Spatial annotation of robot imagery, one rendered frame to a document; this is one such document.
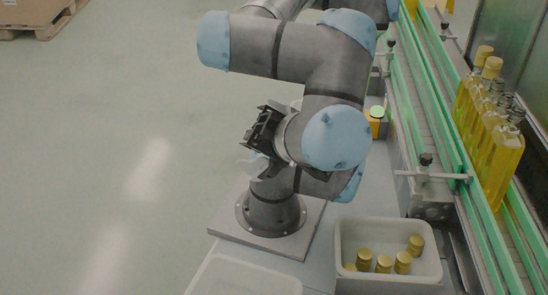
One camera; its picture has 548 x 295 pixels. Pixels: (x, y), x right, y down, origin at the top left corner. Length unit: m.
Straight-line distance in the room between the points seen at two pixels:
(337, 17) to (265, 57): 0.10
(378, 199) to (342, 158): 0.78
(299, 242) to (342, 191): 0.19
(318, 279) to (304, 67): 0.64
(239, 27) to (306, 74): 0.10
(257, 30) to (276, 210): 0.63
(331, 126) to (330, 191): 0.53
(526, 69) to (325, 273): 0.71
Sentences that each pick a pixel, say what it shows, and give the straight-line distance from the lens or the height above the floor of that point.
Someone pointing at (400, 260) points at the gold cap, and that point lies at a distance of 1.06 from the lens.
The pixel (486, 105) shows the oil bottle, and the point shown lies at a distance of 1.09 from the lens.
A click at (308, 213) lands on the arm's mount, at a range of 1.18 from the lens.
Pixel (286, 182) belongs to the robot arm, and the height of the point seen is 0.93.
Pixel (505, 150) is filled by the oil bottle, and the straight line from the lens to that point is 1.02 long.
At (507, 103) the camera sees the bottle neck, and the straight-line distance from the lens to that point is 1.04.
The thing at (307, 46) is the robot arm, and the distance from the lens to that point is 0.54.
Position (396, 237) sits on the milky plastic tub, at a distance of 1.13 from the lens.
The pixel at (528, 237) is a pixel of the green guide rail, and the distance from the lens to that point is 1.03.
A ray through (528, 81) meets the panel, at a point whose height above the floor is 1.08.
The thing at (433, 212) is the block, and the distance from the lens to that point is 1.13.
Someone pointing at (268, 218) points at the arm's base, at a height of 0.81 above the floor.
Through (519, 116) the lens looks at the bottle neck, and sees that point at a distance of 0.99.
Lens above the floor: 1.62
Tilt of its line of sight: 37 degrees down
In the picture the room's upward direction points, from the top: straight up
